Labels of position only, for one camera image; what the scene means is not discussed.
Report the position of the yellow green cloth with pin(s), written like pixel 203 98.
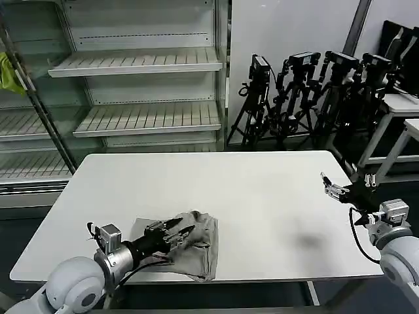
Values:
pixel 8 75

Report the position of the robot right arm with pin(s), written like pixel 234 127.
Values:
pixel 397 248

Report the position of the black metal pole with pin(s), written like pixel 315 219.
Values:
pixel 36 101

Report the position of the white metal shelf rack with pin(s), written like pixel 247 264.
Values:
pixel 147 62

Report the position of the glass sided shelf rack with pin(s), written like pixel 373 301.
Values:
pixel 19 124

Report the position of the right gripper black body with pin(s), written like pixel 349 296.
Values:
pixel 360 196

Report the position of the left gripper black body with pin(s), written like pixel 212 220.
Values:
pixel 152 240

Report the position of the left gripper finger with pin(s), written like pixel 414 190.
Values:
pixel 167 224
pixel 180 237

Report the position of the white work table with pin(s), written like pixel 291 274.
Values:
pixel 245 183

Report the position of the grey slanted metal beam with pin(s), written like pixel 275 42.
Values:
pixel 358 26

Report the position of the large white side table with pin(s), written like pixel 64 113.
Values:
pixel 401 104

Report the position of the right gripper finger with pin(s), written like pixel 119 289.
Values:
pixel 371 181
pixel 335 191

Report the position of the grey printed t-shirt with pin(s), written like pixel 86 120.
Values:
pixel 196 255

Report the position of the black equipment bag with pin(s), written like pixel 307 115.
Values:
pixel 401 49

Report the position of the black tripod with camera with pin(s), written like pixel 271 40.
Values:
pixel 257 95
pixel 373 88
pixel 296 91
pixel 337 95

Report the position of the small white side table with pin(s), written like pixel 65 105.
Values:
pixel 412 126

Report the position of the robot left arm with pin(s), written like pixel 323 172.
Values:
pixel 75 284

